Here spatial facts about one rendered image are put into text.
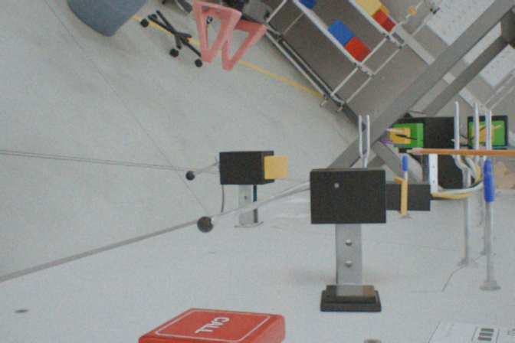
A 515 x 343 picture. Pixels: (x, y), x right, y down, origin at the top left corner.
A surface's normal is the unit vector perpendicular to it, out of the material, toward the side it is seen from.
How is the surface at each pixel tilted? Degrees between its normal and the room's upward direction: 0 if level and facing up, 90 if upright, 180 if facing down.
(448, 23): 90
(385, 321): 47
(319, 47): 90
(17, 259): 0
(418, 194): 77
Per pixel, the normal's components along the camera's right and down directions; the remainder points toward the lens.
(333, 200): -0.13, 0.06
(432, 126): 0.55, 0.03
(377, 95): -0.45, -0.05
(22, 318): -0.03, -1.00
